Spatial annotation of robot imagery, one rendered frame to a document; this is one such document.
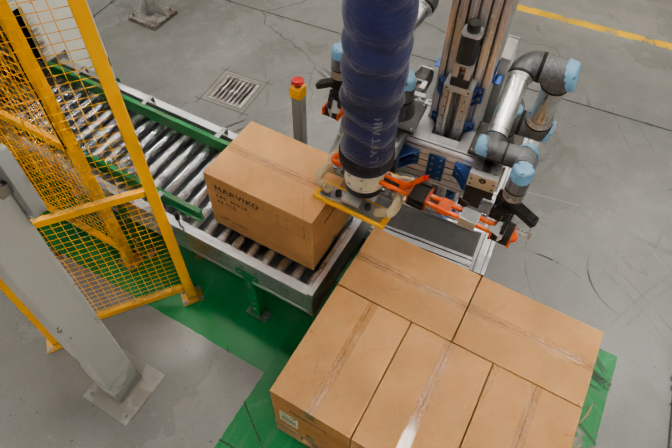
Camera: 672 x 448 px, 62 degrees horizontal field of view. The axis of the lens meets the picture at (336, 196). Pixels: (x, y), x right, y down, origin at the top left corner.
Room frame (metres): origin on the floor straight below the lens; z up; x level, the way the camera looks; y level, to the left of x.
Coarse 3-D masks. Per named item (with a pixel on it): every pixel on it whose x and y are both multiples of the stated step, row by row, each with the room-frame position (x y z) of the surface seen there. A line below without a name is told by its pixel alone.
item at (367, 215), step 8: (320, 192) 1.48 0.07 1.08; (336, 192) 1.47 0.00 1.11; (344, 192) 1.49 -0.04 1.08; (320, 200) 1.46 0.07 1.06; (328, 200) 1.44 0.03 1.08; (336, 200) 1.44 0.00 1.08; (368, 200) 1.45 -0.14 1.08; (344, 208) 1.40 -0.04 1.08; (352, 208) 1.40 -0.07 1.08; (360, 208) 1.40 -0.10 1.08; (368, 208) 1.39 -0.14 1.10; (360, 216) 1.37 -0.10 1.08; (368, 216) 1.36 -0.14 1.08; (376, 224) 1.33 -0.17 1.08; (384, 224) 1.33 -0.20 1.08
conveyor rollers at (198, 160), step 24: (96, 96) 2.65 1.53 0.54; (72, 120) 2.46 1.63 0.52; (96, 120) 2.43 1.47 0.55; (96, 144) 2.26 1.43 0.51; (120, 144) 2.24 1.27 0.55; (144, 144) 2.25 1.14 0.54; (192, 144) 2.25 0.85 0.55; (120, 168) 2.06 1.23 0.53; (168, 168) 2.06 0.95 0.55; (192, 168) 2.07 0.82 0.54; (168, 192) 1.89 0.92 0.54; (240, 240) 1.58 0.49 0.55; (336, 240) 1.60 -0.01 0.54; (288, 264) 1.46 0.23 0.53
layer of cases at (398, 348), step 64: (384, 256) 1.51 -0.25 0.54; (320, 320) 1.15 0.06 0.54; (384, 320) 1.16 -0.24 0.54; (448, 320) 1.17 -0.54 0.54; (512, 320) 1.18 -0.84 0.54; (576, 320) 1.18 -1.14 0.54; (320, 384) 0.85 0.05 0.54; (384, 384) 0.86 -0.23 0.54; (448, 384) 0.87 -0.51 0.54; (512, 384) 0.87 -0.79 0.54; (576, 384) 0.88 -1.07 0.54
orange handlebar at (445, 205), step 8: (336, 160) 1.56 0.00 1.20; (384, 176) 1.49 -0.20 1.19; (392, 176) 1.49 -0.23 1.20; (384, 184) 1.44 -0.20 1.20; (400, 184) 1.45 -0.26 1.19; (400, 192) 1.41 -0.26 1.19; (440, 200) 1.36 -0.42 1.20; (448, 200) 1.36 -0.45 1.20; (440, 208) 1.32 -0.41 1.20; (448, 208) 1.32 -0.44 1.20; (456, 208) 1.33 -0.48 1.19; (456, 216) 1.29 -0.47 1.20; (480, 216) 1.29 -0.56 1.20; (480, 224) 1.25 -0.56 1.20; (488, 224) 1.26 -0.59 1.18; (488, 232) 1.22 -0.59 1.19; (512, 240) 1.18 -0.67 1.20
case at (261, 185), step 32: (256, 128) 1.99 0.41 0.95; (224, 160) 1.77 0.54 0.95; (256, 160) 1.78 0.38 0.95; (288, 160) 1.78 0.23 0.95; (320, 160) 1.79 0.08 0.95; (224, 192) 1.65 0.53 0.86; (256, 192) 1.58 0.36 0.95; (288, 192) 1.59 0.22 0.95; (224, 224) 1.67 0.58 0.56; (256, 224) 1.57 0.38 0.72; (288, 224) 1.47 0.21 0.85; (320, 224) 1.48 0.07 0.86; (288, 256) 1.48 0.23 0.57; (320, 256) 1.47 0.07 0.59
